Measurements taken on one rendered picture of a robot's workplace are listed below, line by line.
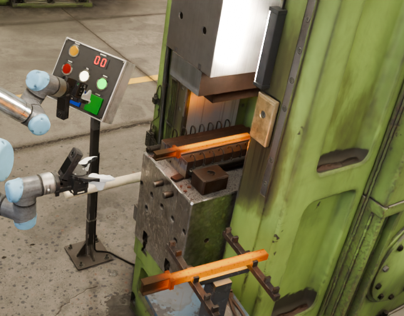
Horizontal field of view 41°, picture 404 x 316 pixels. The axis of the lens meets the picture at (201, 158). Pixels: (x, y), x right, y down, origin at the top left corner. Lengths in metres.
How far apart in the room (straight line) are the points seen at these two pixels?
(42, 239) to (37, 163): 0.77
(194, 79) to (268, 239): 0.64
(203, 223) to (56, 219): 1.41
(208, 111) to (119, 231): 1.15
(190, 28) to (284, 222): 0.75
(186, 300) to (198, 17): 0.97
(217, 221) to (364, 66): 0.80
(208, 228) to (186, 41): 0.72
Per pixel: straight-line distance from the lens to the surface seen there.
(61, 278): 2.95
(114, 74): 2.34
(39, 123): 1.95
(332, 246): 2.32
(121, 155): 3.91
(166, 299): 1.92
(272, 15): 1.74
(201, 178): 2.00
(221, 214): 2.11
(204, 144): 2.16
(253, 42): 1.90
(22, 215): 1.92
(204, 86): 1.92
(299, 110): 1.74
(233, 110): 2.45
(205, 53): 1.86
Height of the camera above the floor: 2.09
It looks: 32 degrees down
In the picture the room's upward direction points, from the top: 10 degrees clockwise
